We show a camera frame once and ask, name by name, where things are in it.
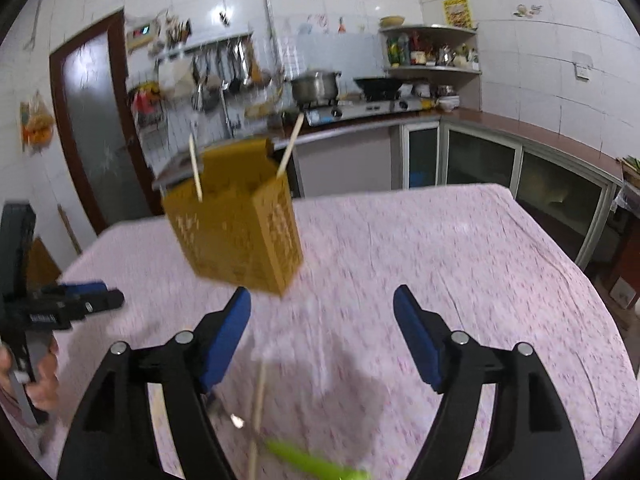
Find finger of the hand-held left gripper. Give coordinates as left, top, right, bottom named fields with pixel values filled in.
left=60, top=288, right=126, bottom=321
left=42, top=281, right=110, bottom=297

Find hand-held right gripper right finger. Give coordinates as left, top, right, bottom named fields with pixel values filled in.
left=392, top=284, right=585, bottom=480

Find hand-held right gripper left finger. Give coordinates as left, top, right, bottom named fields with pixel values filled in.
left=57, top=286, right=252, bottom=480

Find wooden chopstick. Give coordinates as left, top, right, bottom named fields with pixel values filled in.
left=249, top=360, right=268, bottom=480
left=276, top=114, right=305, bottom=179
left=188, top=134, right=204, bottom=203

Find yellow perforated utensil holder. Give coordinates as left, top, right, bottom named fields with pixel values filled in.
left=162, top=139, right=304, bottom=297

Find green handled utensil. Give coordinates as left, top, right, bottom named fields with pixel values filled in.
left=207, top=395, right=373, bottom=480

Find person's left hand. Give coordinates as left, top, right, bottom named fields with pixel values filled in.
left=0, top=347, right=60, bottom=416

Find brown wooden board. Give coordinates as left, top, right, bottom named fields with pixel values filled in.
left=25, top=237, right=63, bottom=288

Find floral tablecloth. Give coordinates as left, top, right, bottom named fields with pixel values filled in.
left=40, top=182, right=628, bottom=480

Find orange hanging bag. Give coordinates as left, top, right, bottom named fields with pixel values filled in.
left=20, top=91, right=55, bottom=153

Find steel sink counter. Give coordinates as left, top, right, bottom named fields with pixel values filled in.
left=152, top=155, right=201, bottom=191

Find brown framed glass door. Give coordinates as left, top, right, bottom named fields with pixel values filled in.
left=49, top=9, right=151, bottom=233

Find red hanging bag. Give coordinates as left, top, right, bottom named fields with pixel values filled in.
left=131, top=82, right=163, bottom=128

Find kitchen counter cabinets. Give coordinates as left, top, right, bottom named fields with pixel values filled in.
left=292, top=107, right=626, bottom=271

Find steel gas stove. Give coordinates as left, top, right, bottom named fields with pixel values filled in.
left=304, top=97, right=423, bottom=127

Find black wok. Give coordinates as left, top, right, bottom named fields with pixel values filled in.
left=353, top=76, right=404, bottom=102

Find row of hanging kitchen tools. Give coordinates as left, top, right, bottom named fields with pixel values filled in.
left=190, top=40, right=273, bottom=111

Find steel cooking pot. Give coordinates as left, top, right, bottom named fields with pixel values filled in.
left=291, top=71, right=342, bottom=107

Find steel corner shelf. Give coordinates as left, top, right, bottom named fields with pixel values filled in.
left=379, top=24, right=482, bottom=98

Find yellow wall poster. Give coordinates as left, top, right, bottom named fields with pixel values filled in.
left=442, top=0, right=471, bottom=28

